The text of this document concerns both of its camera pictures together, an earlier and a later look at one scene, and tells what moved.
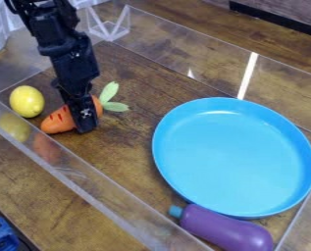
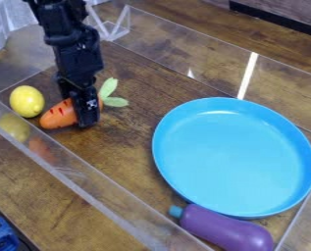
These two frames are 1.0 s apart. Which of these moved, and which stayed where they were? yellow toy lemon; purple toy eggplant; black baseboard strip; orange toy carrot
Moved: orange toy carrot
Stayed: yellow toy lemon; purple toy eggplant; black baseboard strip
